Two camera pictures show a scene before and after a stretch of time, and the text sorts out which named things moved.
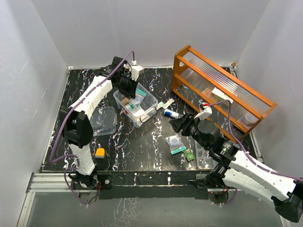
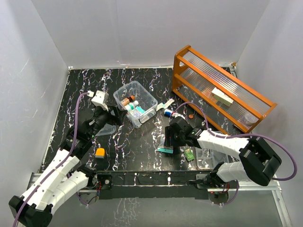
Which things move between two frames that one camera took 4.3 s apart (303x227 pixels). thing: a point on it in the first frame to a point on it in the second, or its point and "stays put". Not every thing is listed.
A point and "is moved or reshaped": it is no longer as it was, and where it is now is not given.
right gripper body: [191, 128] to [176, 140]
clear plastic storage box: [138, 110] stays put
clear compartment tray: [205, 161] stays put
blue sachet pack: [175, 144] is moved or reshaped
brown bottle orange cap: [126, 101] stays put
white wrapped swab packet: [169, 102] stays put
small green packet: [189, 154] stays put
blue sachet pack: [140, 93] to [139, 109]
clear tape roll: [249, 118] stays put
